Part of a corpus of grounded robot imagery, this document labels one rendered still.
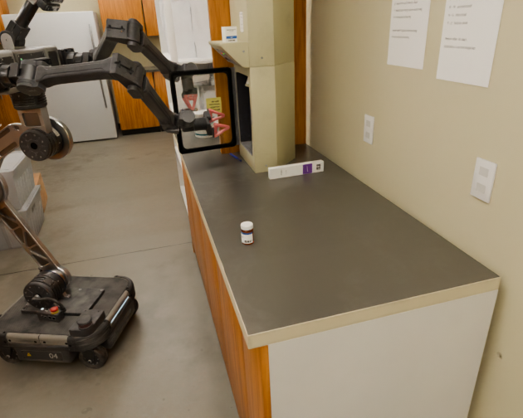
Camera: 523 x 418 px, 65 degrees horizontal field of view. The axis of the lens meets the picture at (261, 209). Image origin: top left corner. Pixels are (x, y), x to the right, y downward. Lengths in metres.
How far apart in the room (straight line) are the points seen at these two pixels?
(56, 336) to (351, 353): 1.56
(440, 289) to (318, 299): 0.32
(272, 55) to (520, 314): 1.29
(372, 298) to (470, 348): 0.39
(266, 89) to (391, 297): 1.09
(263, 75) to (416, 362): 1.24
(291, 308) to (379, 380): 0.35
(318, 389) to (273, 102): 1.20
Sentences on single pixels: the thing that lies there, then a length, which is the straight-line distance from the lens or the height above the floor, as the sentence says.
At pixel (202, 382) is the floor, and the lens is 2.18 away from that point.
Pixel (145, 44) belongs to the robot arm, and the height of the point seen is 1.52.
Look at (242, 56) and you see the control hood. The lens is 1.80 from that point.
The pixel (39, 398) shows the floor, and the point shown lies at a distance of 2.39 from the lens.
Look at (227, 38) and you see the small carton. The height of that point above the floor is 1.53.
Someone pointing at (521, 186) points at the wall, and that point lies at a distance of 1.21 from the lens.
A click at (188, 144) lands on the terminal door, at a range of 2.11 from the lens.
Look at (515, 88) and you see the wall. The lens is 1.20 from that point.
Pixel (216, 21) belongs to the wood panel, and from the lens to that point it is 2.15.
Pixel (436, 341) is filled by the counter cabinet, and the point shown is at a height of 0.77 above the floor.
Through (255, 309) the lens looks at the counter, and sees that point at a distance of 1.04.
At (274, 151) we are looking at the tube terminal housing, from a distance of 1.91.
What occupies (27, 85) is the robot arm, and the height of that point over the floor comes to 1.42.
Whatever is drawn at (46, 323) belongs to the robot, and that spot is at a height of 0.24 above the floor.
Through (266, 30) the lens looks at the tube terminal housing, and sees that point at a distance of 1.82.
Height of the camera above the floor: 1.59
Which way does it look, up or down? 25 degrees down
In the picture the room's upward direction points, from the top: 3 degrees counter-clockwise
